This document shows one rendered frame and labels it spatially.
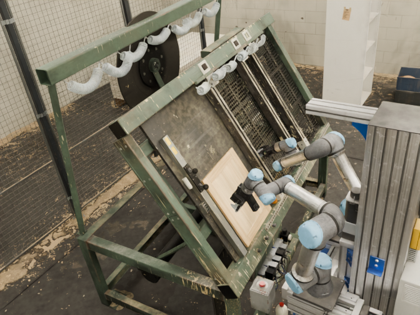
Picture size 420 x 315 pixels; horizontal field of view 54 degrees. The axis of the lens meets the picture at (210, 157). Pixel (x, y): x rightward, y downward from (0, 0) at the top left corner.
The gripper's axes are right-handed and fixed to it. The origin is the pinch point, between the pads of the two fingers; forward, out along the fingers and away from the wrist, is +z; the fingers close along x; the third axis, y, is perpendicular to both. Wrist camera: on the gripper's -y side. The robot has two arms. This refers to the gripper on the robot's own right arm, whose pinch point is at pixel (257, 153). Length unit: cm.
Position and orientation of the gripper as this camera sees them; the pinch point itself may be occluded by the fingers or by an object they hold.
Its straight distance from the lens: 317.4
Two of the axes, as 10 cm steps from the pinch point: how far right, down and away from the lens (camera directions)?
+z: -6.7, 2.5, 7.0
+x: 5.4, 8.1, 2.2
